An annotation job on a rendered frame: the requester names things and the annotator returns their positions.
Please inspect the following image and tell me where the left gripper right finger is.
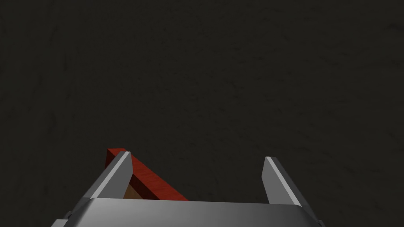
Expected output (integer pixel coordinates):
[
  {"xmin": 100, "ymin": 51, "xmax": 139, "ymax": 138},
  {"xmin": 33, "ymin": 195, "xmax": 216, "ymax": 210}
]
[{"xmin": 261, "ymin": 156, "xmax": 311, "ymax": 207}]

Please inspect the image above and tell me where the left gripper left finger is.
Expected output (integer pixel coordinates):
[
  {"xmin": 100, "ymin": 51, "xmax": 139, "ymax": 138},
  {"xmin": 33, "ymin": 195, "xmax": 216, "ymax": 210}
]
[{"xmin": 82, "ymin": 151, "xmax": 133, "ymax": 200}]

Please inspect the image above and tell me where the red wooden furniture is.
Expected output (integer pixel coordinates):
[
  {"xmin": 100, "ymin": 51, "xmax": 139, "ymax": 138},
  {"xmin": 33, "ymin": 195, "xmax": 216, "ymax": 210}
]
[{"xmin": 105, "ymin": 148, "xmax": 189, "ymax": 201}]

